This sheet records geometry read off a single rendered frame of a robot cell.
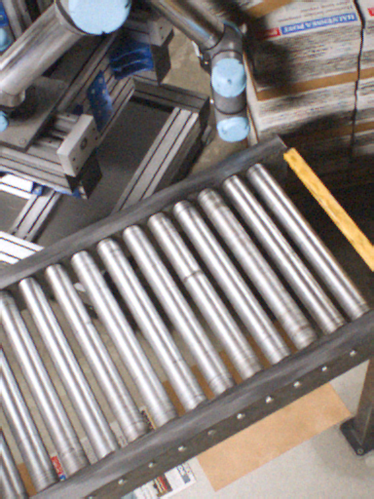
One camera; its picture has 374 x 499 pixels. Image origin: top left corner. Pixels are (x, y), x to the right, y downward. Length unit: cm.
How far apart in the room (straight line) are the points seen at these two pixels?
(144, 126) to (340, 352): 137
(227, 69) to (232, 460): 115
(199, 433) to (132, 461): 14
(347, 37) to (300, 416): 109
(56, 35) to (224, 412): 82
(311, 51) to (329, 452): 113
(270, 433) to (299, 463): 12
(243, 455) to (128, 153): 106
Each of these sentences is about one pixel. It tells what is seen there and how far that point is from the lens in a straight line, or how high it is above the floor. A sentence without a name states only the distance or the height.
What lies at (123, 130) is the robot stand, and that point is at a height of 21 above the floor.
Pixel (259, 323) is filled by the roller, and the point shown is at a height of 80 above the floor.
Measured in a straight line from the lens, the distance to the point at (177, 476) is 233.
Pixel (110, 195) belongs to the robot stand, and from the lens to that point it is 254.
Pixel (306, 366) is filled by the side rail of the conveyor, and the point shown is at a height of 80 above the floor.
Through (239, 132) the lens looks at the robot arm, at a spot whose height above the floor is 84.
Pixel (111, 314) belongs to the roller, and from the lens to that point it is 164.
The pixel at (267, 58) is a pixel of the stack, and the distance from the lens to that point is 208.
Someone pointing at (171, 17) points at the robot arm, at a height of 108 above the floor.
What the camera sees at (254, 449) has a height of 0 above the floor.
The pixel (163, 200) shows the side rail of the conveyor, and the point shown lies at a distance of 177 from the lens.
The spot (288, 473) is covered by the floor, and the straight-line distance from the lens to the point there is 232.
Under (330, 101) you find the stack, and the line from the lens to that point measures 228.
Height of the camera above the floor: 224
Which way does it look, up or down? 58 degrees down
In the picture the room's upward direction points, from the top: 12 degrees counter-clockwise
